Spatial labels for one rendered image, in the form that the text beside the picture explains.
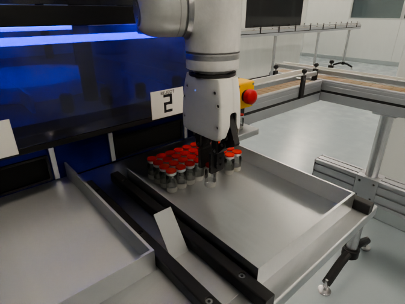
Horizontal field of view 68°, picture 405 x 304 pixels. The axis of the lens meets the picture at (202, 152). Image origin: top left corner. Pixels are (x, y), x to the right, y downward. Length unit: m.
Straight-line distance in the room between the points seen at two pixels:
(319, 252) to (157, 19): 0.40
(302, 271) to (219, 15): 0.36
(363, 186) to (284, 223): 1.00
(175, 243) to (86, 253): 0.13
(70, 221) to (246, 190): 0.32
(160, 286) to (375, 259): 1.61
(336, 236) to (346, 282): 1.22
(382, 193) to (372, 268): 0.52
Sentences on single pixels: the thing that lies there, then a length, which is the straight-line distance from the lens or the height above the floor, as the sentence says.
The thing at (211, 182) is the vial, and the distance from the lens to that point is 0.55.
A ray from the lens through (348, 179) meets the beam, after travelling 1.52.
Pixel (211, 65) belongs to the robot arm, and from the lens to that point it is 0.45.
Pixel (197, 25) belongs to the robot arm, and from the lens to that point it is 0.44.
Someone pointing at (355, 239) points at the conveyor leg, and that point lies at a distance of 1.67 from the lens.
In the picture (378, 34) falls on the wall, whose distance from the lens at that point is 8.96.
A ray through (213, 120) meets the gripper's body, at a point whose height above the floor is 1.05.
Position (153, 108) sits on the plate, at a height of 1.02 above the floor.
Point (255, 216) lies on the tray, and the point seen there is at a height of 0.88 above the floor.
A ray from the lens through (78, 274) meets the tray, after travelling 0.46.
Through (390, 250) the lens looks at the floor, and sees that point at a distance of 2.04.
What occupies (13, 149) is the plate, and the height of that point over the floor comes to 1.00.
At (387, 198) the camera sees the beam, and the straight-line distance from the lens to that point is 1.50.
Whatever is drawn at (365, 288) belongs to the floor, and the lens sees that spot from 1.76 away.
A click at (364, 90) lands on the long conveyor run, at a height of 0.92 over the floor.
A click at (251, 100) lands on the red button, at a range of 0.81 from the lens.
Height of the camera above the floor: 1.20
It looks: 25 degrees down
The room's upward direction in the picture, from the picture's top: straight up
